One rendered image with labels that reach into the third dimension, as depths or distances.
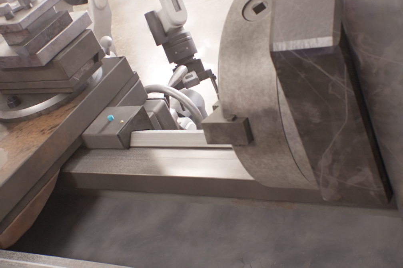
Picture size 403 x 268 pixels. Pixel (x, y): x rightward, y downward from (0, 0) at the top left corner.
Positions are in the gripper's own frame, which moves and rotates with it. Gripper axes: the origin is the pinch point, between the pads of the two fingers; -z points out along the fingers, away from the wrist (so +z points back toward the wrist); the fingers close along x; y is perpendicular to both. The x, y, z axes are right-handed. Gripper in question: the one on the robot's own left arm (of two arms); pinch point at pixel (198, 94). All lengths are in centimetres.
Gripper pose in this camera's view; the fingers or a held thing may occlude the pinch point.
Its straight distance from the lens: 180.5
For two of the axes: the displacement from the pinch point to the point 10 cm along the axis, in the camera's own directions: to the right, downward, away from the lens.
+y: 0.8, 0.6, -10.0
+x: -9.2, 3.8, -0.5
